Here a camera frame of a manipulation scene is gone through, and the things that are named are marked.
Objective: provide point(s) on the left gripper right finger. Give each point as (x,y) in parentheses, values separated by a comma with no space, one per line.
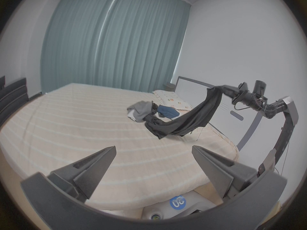
(215,172)

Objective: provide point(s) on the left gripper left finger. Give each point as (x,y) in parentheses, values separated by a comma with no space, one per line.
(94,174)

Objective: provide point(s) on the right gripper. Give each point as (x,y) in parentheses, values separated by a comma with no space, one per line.
(247,100)

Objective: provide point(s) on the black T-shirt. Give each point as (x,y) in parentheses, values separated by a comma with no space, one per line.
(191,121)

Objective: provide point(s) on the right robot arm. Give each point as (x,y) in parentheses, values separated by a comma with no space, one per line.
(291,109)

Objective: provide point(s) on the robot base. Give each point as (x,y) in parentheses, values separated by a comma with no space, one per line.
(165,207)

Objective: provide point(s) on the bed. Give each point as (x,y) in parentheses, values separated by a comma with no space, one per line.
(72,128)

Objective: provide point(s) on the pile of clothes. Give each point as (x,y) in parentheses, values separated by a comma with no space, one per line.
(140,109)

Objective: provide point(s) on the white printed pillow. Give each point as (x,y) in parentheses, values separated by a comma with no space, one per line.
(172,100)

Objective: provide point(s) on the dark blue garment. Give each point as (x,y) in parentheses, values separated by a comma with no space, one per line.
(169,111)

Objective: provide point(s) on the grey bedside table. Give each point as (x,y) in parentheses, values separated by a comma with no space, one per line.
(169,87)

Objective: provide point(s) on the black chest of drawers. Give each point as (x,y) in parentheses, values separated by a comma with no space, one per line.
(12,97)

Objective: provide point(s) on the blue-green curtain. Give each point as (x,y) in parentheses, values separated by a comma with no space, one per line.
(72,44)
(144,39)

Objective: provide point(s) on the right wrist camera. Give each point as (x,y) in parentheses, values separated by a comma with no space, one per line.
(242,87)

